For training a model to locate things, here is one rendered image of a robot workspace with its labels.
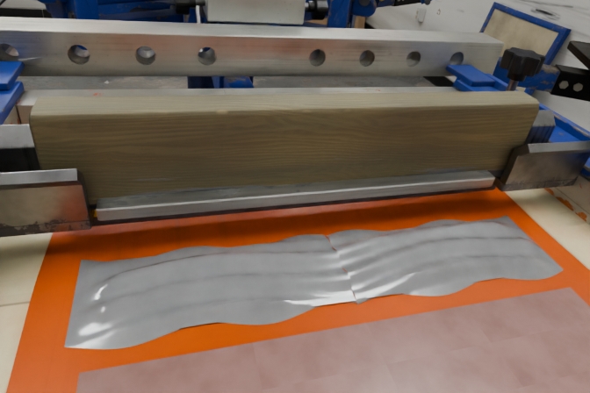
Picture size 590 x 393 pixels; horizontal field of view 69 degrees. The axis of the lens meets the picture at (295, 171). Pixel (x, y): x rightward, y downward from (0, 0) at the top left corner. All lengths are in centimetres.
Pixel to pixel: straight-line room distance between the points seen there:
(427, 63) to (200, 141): 40
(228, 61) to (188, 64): 5
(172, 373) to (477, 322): 20
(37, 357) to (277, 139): 19
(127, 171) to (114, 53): 24
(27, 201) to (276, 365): 18
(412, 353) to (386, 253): 8
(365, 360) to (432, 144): 18
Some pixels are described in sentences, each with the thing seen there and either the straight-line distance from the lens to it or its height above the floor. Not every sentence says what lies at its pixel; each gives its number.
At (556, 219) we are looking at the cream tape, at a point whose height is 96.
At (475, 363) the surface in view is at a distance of 31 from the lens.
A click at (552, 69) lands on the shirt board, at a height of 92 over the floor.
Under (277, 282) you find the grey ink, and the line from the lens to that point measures 30.
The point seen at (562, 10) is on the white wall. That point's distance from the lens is 291.
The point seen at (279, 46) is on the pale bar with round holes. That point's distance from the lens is 53.
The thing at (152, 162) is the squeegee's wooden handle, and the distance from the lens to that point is 30.
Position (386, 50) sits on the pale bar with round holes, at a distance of 59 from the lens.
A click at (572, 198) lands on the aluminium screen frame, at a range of 49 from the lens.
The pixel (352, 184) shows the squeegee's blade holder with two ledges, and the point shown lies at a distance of 34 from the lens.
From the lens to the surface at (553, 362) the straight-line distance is 33.
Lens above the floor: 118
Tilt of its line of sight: 33 degrees down
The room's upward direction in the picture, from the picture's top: 7 degrees clockwise
